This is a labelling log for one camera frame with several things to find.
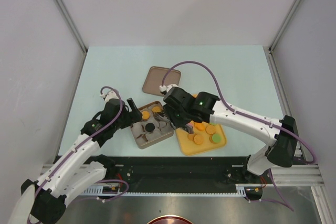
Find black sandwich cookie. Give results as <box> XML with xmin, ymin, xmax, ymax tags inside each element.
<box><xmin>155</xmin><ymin>115</ymin><xmax>169</xmax><ymax>123</ymax></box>
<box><xmin>145</xmin><ymin>123</ymin><xmax>155</xmax><ymax>133</ymax></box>

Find rose gold cookie tin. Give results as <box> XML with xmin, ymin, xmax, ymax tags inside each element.
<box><xmin>130</xmin><ymin>101</ymin><xmax>174</xmax><ymax>149</ymax></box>

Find metal tongs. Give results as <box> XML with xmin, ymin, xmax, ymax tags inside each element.
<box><xmin>153</xmin><ymin>111</ymin><xmax>173</xmax><ymax>127</ymax></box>

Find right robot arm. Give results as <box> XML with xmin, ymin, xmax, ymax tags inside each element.
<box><xmin>159</xmin><ymin>84</ymin><xmax>297</xmax><ymax>183</ymax></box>

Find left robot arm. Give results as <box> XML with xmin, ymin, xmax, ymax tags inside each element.
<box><xmin>9</xmin><ymin>95</ymin><xmax>142</xmax><ymax>223</ymax></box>

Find orange fish cookie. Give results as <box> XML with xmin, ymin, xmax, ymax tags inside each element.
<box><xmin>195</xmin><ymin>123</ymin><xmax>205</xmax><ymax>131</ymax></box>

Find white paper cupcake liner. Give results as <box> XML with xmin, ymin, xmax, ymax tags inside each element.
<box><xmin>135</xmin><ymin>137</ymin><xmax>148</xmax><ymax>149</ymax></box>
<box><xmin>131</xmin><ymin>122</ymin><xmax>144</xmax><ymax>140</ymax></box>
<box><xmin>160</xmin><ymin>125</ymin><xmax>174</xmax><ymax>135</ymax></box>
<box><xmin>145</xmin><ymin>129</ymin><xmax>163</xmax><ymax>144</ymax></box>

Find yellow plastic tray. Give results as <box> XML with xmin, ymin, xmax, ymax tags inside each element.
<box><xmin>176</xmin><ymin>122</ymin><xmax>227</xmax><ymax>156</ymax></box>

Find rose gold tin lid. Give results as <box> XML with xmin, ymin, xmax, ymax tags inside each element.
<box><xmin>142</xmin><ymin>66</ymin><xmax>181</xmax><ymax>96</ymax></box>

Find red round object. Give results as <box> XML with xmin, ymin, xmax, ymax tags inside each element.
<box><xmin>148</xmin><ymin>215</ymin><xmax>193</xmax><ymax>224</ymax></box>

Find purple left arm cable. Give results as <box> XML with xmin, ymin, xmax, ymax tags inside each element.
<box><xmin>27</xmin><ymin>86</ymin><xmax>130</xmax><ymax>219</ymax></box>

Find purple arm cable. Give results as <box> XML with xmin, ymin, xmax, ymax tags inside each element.
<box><xmin>159</xmin><ymin>61</ymin><xmax>318</xmax><ymax>211</ymax></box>
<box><xmin>27</xmin><ymin>86</ymin><xmax>130</xmax><ymax>219</ymax></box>

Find white cable duct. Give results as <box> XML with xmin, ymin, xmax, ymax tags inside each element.
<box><xmin>79</xmin><ymin>182</ymin><xmax>263</xmax><ymax>198</ymax></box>

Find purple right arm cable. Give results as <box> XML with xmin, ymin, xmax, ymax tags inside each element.
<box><xmin>159</xmin><ymin>61</ymin><xmax>318</xmax><ymax>211</ymax></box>

